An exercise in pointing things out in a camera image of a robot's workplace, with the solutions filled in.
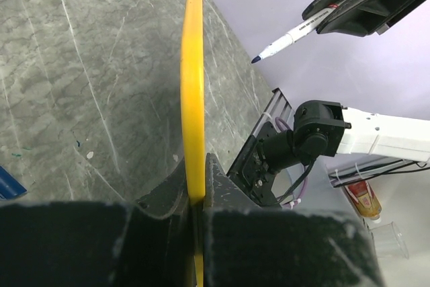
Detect clear plastic cup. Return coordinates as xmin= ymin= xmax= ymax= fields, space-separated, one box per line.
xmin=369 ymin=222 xmax=409 ymax=259

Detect orange glue bottle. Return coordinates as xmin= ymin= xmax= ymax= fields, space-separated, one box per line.
xmin=345 ymin=181 xmax=382 ymax=224

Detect blue marker cap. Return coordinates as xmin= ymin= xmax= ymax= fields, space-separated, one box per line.
xmin=0 ymin=167 xmax=27 ymax=200

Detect white blue whiteboard marker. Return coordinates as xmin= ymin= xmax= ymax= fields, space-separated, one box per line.
xmin=251 ymin=4 xmax=339 ymax=64

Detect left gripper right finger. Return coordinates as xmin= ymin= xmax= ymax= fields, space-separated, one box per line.
xmin=202 ymin=153 xmax=383 ymax=286

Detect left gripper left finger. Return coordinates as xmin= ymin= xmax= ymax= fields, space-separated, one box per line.
xmin=1 ymin=163 xmax=196 ymax=286

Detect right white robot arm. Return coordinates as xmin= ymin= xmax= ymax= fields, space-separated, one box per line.
xmin=227 ymin=0 xmax=429 ymax=207

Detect yellow framed whiteboard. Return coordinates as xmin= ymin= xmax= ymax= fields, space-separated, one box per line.
xmin=180 ymin=0 xmax=206 ymax=286

